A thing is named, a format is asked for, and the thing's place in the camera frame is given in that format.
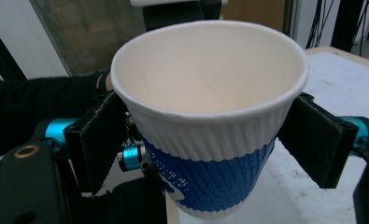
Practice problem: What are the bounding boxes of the blue ribbed paper cup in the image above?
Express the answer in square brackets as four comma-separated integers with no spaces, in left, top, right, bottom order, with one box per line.
[110,20,309,220]

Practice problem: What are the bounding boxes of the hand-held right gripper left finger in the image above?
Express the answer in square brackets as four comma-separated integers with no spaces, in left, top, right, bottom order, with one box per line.
[64,91,127,195]

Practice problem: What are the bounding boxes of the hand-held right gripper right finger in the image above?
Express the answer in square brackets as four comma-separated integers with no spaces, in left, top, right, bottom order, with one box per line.
[277,92,360,189]

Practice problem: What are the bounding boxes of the black metal post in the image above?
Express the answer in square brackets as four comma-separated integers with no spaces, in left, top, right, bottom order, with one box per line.
[330,0,366,53]

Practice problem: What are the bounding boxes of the hanging black cables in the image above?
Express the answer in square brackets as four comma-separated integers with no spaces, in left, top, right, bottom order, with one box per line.
[305,0,334,49]

